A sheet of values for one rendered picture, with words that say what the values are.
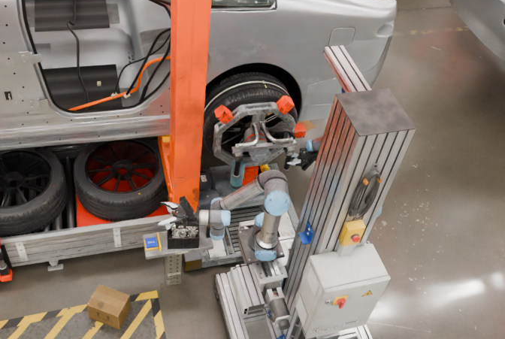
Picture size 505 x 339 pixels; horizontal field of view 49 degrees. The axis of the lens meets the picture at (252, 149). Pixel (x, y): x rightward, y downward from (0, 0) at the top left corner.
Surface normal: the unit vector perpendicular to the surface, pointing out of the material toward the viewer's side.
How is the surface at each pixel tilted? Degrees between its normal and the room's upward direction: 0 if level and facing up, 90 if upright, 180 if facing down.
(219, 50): 90
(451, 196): 0
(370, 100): 0
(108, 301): 0
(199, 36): 90
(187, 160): 90
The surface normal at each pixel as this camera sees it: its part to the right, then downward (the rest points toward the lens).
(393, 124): 0.11, -0.69
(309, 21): 0.27, 0.58
